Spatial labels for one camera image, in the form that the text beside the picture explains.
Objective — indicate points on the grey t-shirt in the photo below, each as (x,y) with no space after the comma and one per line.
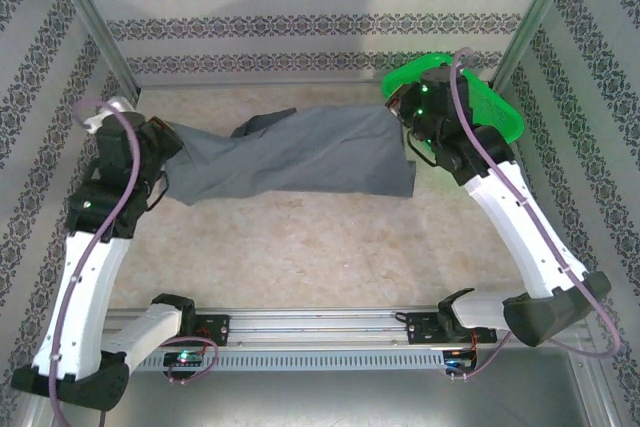
(310,147)

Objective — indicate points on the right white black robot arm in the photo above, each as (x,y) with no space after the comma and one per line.
(515,227)

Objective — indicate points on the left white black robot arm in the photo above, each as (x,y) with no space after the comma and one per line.
(95,297)

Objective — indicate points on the green plastic mesh basket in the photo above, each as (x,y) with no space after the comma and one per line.
(495,102)

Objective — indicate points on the left controller board green light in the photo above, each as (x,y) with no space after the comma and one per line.
(184,358)

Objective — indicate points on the right controller board blue light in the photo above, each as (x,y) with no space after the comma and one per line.
(457,359)

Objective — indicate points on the grey metal sheet panel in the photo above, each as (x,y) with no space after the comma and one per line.
(320,397)

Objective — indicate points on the aluminium back floor rail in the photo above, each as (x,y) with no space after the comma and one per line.
(250,83)

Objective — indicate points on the aluminium frame post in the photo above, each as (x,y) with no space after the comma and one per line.
(537,17)
(90,17)

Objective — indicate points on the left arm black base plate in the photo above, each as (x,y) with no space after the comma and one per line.
(215,328)

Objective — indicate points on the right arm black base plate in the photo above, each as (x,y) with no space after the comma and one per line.
(425,329)

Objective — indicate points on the aluminium mounting rail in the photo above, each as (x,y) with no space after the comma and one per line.
(320,327)

